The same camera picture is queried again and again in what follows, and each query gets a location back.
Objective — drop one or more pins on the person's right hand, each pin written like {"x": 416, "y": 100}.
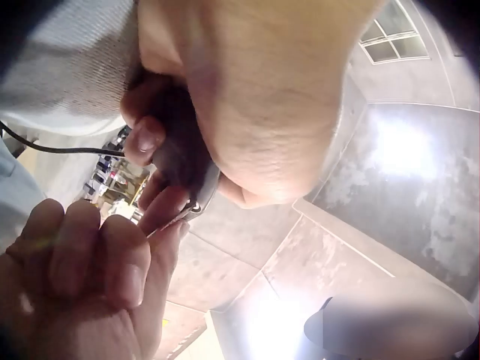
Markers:
{"x": 86, "y": 296}

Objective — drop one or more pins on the person's left hand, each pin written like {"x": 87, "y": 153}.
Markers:
{"x": 270, "y": 93}

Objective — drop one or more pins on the person's left fingers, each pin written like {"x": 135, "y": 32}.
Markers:
{"x": 144, "y": 137}

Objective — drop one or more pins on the person's right fingers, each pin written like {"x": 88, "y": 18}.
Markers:
{"x": 112, "y": 258}

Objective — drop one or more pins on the dark grey metal hand tool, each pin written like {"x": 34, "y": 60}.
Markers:
{"x": 182, "y": 142}

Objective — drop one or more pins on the cluttered workbench with machines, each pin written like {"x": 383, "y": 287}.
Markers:
{"x": 116, "y": 187}

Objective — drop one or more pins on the person's body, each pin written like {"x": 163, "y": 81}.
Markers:
{"x": 63, "y": 63}

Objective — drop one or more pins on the white framed window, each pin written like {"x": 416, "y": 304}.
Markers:
{"x": 393, "y": 35}

